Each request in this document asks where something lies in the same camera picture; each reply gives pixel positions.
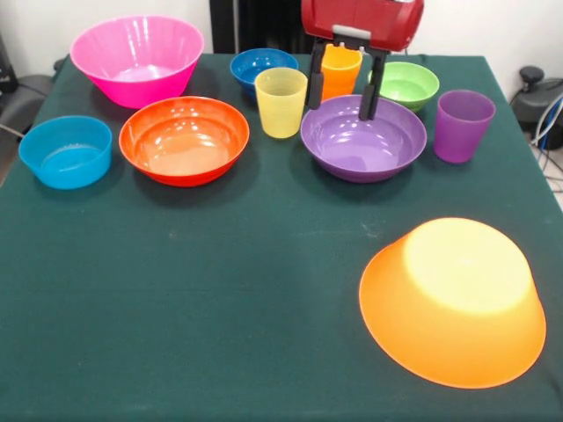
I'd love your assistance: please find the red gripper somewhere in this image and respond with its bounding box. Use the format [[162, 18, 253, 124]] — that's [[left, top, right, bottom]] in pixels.
[[300, 0, 426, 122]]

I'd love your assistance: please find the large yellow-orange bowl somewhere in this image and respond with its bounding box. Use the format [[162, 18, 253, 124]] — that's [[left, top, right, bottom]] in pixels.
[[358, 216, 548, 390]]

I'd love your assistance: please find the light blue bowl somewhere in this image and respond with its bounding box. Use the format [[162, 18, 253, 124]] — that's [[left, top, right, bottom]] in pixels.
[[18, 114, 113, 191]]

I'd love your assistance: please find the orange cup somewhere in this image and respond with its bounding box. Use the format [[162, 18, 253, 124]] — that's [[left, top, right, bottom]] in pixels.
[[319, 42, 363, 102]]

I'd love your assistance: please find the purple bowl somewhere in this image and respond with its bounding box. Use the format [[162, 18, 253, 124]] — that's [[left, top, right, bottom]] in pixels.
[[300, 94, 428, 184]]

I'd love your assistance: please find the green bowl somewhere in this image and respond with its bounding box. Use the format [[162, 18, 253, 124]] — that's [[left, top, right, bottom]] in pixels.
[[367, 61, 441, 113]]

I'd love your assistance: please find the yellow cup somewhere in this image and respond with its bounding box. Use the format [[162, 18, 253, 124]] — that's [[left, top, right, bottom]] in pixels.
[[254, 67, 310, 140]]

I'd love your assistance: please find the dark blue bowl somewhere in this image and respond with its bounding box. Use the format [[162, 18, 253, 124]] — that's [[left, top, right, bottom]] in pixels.
[[229, 47, 300, 101]]

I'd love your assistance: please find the purple cup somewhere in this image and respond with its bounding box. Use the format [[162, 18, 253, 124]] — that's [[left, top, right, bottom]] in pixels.
[[433, 90, 497, 165]]

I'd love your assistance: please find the red bowl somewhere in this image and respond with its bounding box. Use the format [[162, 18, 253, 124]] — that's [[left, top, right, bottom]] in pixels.
[[118, 95, 251, 188]]

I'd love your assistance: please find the pink bowl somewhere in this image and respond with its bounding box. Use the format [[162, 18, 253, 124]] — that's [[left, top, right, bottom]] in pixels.
[[69, 15, 206, 110]]

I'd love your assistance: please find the dark green tablecloth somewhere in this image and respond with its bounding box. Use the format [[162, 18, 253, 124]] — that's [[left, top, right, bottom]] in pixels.
[[0, 53, 563, 422]]

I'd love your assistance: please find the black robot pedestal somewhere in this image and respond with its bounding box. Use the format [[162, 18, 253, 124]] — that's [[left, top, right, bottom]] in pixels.
[[209, 0, 349, 55]]

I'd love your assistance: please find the bundle of floor cables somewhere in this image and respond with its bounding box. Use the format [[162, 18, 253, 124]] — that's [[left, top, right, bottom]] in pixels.
[[530, 96, 563, 194]]

